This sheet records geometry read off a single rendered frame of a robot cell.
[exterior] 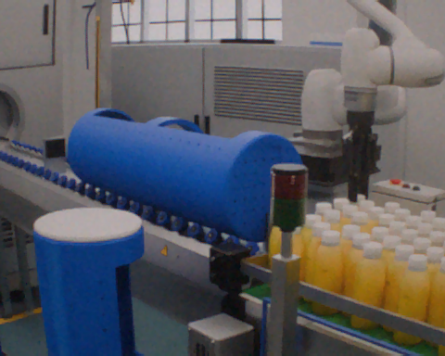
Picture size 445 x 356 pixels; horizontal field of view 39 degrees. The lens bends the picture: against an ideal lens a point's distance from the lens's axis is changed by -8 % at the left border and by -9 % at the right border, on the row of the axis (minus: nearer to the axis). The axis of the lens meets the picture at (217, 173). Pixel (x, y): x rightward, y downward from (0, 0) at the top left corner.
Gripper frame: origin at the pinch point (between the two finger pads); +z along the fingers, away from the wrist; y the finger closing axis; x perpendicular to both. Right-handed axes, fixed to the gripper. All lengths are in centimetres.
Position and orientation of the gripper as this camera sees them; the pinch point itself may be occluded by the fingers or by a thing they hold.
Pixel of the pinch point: (358, 187)
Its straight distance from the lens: 173.2
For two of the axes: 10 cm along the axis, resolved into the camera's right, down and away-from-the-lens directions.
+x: 6.3, 1.5, -7.6
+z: 0.0, 9.8, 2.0
